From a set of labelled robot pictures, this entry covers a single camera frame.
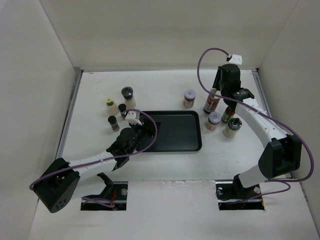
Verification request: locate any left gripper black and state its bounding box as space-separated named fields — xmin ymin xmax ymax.
xmin=126 ymin=118 xmax=160 ymax=155

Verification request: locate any soy sauce bottle red label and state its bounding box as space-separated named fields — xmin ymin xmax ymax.
xmin=203 ymin=94 xmax=220 ymax=115

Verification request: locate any sauce jar white lid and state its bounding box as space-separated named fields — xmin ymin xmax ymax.
xmin=205 ymin=111 xmax=222 ymax=131
xmin=183 ymin=89 xmax=196 ymax=108

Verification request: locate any chili sauce bottle green label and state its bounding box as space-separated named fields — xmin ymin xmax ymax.
xmin=221 ymin=106 xmax=235 ymax=123

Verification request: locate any small spice jar black lid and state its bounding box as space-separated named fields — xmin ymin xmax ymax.
xmin=118 ymin=103 xmax=127 ymax=120

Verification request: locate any sauce jar white lid front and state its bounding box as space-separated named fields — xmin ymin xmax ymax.
xmin=205 ymin=111 xmax=222 ymax=131

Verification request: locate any small spice jar front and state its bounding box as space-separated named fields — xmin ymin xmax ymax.
xmin=107 ymin=115 xmax=120 ymax=132

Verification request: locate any shaker yellow lid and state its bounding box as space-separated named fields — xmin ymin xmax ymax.
xmin=105 ymin=97 xmax=119 ymax=116

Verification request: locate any large grinder black top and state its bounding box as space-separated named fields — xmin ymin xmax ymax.
xmin=121 ymin=86 xmax=136 ymax=109

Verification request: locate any clear shaker black flip lid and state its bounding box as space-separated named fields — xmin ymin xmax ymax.
xmin=223 ymin=117 xmax=243 ymax=139

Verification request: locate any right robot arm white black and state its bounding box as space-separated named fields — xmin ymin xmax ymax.
xmin=213 ymin=64 xmax=302 ymax=198

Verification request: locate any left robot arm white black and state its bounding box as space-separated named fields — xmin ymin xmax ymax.
xmin=29 ymin=115 xmax=161 ymax=213

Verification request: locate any black rectangular tray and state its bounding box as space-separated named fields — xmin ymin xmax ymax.
xmin=145 ymin=110 xmax=202 ymax=153

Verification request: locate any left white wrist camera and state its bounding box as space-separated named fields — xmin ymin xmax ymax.
xmin=125 ymin=110 xmax=142 ymax=126

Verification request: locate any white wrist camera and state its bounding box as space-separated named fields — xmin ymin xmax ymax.
xmin=125 ymin=110 xmax=142 ymax=126
xmin=226 ymin=54 xmax=243 ymax=66

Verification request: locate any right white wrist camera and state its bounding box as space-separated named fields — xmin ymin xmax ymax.
xmin=226 ymin=54 xmax=243 ymax=66

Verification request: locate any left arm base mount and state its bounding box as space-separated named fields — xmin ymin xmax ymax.
xmin=80 ymin=172 xmax=129 ymax=211

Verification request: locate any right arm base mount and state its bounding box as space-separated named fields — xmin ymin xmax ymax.
xmin=215 ymin=181 xmax=265 ymax=211

